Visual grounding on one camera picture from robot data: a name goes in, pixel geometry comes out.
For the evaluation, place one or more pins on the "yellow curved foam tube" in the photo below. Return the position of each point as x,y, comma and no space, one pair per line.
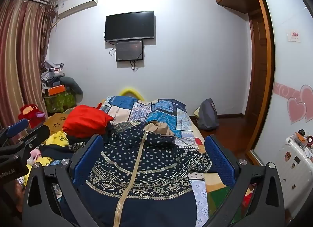
129,91

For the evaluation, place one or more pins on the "red plush toy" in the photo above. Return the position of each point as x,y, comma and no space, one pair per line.
28,112

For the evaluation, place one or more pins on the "striped red beige curtain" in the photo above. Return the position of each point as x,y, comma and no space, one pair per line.
19,58

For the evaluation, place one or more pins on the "blue patchwork quilt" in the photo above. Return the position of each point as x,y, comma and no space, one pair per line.
159,112

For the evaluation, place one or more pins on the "green patterned cloth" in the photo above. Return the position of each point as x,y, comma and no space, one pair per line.
60,102

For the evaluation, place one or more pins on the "small black wall monitor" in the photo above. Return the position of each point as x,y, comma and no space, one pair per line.
129,50

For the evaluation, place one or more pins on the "white suitcase with stickers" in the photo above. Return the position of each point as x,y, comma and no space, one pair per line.
296,168

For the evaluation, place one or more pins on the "brown cardboard box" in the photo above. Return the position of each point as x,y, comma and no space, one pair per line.
57,122

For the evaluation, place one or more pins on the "black wall television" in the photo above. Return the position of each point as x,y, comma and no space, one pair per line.
129,26

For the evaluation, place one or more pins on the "white wardrobe door with hearts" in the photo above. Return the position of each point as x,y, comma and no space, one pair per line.
286,82

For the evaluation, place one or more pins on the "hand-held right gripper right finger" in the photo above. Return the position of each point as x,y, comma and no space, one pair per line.
220,162

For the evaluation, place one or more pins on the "white air conditioner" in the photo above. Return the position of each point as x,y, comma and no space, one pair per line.
78,3

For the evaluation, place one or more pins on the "yellow garment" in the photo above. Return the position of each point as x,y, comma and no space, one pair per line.
57,139

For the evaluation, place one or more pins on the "orange box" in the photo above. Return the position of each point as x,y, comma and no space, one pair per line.
56,90

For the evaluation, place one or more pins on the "grey backpack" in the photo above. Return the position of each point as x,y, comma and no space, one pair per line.
207,115

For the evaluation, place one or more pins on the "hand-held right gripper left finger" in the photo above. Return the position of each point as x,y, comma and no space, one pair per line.
88,159

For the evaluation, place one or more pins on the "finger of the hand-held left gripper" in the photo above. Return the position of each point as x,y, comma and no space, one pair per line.
36,136
17,127

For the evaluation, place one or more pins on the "red folded garment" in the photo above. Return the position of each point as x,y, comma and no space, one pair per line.
85,119

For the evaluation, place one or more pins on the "navy patterned hooded jacket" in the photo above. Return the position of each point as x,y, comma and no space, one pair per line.
151,168

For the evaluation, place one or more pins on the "red white paper notice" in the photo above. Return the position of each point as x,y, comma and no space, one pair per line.
294,35

